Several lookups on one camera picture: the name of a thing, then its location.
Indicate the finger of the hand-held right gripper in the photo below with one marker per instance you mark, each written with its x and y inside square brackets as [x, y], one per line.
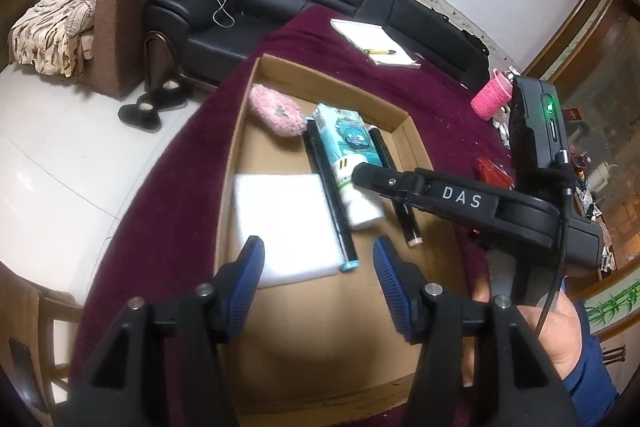
[390, 182]

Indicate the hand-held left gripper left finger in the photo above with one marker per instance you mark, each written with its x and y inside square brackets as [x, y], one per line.
[245, 287]

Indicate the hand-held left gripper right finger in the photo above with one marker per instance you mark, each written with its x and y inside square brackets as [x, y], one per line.
[400, 292]

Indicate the black tube pale end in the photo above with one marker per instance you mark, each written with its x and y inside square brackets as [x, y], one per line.
[405, 222]

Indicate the red pouch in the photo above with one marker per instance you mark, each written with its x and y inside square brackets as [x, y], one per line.
[492, 172]

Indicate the black tube cyan cap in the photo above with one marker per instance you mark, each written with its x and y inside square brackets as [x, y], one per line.
[325, 192]

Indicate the white foam sheet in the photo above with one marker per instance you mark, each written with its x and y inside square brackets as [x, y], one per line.
[280, 217]

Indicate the brown cardboard box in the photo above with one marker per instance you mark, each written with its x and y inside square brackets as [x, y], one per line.
[320, 322]

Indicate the pink fuzzy pad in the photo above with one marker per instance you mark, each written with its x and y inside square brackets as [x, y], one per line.
[270, 107]

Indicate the person's right forearm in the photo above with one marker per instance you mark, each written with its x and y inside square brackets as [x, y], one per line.
[595, 372]

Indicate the person's right hand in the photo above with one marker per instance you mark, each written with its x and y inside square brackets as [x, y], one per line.
[555, 332]

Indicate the white cloth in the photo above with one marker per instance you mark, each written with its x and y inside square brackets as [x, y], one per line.
[501, 127]

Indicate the pink knit covered bottle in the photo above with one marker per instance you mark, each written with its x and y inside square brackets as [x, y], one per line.
[490, 97]

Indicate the white teapot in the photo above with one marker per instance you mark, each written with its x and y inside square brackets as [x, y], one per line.
[600, 174]

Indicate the pile of counter clutter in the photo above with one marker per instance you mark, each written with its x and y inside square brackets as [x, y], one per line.
[590, 207]

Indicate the wooden counter cabinet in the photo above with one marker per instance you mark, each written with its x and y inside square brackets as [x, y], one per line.
[575, 32]

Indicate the yellow black pen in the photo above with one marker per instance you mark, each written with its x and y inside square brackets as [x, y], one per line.
[380, 51]

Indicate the white notebook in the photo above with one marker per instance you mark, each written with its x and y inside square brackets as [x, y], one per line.
[360, 34]

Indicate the green bamboo decoration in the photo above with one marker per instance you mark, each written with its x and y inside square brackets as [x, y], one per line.
[615, 307]

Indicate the wooden chair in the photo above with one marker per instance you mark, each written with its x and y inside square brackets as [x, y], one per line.
[50, 322]

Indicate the black slipper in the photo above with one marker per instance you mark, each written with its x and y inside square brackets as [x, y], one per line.
[140, 117]
[165, 94]

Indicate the brown armchair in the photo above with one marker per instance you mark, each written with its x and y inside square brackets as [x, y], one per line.
[125, 7]

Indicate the beige patterned blanket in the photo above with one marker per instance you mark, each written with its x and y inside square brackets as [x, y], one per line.
[50, 22]

